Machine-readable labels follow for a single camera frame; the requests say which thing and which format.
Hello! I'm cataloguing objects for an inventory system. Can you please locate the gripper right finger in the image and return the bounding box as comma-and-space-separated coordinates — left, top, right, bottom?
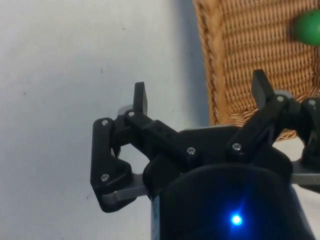
226, 69, 320, 166

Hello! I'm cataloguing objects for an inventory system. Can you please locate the wicker basket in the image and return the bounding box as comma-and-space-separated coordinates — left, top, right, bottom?
192, 0, 320, 143

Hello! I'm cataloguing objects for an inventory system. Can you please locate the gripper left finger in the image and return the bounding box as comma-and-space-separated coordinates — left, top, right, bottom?
90, 81, 201, 213

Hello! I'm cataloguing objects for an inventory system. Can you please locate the green ball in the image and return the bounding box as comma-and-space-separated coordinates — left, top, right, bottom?
291, 9, 320, 47

